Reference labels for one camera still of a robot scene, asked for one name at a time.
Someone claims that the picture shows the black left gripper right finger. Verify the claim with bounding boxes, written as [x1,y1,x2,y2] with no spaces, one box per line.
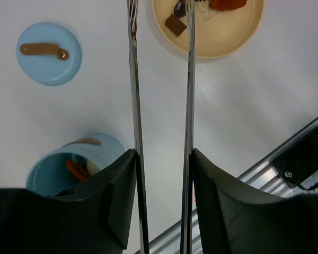
[191,149,318,253]

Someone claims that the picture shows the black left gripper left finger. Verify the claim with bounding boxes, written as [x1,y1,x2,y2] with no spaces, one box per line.
[0,149,136,253]

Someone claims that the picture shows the red orange grilled piece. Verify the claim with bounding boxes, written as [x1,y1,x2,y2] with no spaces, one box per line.
[65,159,91,182]

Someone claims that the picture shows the light blue cylindrical container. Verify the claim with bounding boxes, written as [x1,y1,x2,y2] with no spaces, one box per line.
[26,134,125,196]

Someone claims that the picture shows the metal serving tongs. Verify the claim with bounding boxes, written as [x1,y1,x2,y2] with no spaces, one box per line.
[127,1,196,253]

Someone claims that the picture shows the green round macaron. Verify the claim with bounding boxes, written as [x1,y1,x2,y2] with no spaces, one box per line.
[86,160,100,176]

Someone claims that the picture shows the light blue round lid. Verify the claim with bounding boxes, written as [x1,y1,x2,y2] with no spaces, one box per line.
[16,22,82,86]

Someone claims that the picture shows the beige round plate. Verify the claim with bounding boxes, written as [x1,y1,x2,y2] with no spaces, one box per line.
[152,1,264,59]

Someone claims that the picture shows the brown chocolate square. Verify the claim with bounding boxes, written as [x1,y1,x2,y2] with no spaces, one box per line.
[165,14,187,37]

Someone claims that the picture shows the orange madeleine cake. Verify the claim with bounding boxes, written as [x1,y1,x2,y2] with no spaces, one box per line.
[209,0,247,11]

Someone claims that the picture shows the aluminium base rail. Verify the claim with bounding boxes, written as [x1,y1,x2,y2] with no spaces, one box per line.
[149,117,318,253]

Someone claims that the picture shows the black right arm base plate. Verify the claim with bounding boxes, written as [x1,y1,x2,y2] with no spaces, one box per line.
[272,128,318,191]

